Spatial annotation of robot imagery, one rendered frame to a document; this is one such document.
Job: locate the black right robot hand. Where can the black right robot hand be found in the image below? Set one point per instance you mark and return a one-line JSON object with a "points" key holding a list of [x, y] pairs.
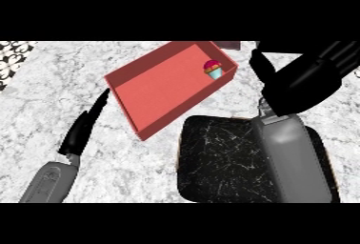
{"points": [[300, 85]]}

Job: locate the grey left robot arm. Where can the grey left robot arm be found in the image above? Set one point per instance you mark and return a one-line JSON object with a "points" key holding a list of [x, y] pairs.
{"points": [[51, 182]]}

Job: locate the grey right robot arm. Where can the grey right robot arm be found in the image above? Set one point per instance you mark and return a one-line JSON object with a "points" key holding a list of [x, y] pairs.
{"points": [[293, 158]]}

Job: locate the cupcake with blue wrapper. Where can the cupcake with blue wrapper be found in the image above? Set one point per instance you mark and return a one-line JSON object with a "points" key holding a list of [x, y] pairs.
{"points": [[215, 70]]}

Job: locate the black speckled box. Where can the black speckled box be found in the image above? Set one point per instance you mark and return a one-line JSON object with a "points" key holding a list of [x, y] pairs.
{"points": [[223, 158]]}

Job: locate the red rectangular tray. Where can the red rectangular tray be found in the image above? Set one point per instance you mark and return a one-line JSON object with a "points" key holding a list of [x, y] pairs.
{"points": [[164, 87]]}

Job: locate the black and white patterned mat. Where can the black and white patterned mat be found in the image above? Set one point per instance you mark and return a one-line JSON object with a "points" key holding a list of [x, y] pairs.
{"points": [[12, 60]]}

